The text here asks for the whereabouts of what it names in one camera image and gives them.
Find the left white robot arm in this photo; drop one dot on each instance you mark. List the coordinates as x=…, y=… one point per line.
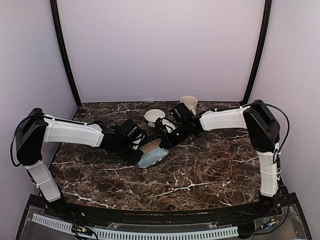
x=39, y=128

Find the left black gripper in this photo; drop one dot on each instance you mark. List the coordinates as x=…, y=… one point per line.
x=133, y=160

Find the white and navy bowl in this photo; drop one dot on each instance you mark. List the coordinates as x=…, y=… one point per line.
x=152, y=115

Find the right black frame post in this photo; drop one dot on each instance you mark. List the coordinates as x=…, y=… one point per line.
x=259, y=51

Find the black checkered glasses case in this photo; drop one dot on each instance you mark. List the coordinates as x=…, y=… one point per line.
x=155, y=136

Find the left black frame post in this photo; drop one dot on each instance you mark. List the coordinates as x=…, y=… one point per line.
x=63, y=51

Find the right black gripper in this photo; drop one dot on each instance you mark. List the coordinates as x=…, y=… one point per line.
x=170, y=143

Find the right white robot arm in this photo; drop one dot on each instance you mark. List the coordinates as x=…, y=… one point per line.
x=262, y=126

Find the white slotted cable duct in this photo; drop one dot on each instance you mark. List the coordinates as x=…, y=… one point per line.
x=134, y=232

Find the black front rail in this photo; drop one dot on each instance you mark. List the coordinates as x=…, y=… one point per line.
x=234, y=215

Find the light blue cloth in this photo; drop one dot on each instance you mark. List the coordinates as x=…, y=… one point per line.
x=152, y=157

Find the black frame post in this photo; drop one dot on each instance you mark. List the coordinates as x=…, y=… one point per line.
x=259, y=51
x=63, y=51

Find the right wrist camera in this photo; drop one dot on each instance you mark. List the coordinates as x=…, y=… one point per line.
x=165, y=124

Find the white seahorse mug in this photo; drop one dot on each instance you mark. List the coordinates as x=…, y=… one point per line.
x=191, y=102

